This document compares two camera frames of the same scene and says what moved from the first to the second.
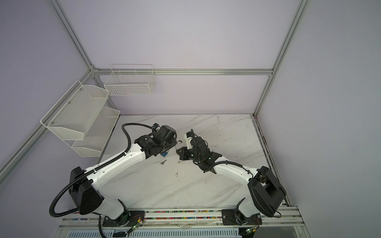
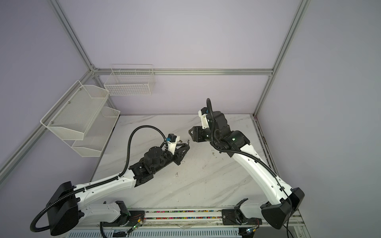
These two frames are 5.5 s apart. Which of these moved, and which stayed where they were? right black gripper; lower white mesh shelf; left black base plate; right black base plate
Moved: right black gripper
Stayed: left black base plate; lower white mesh shelf; right black base plate
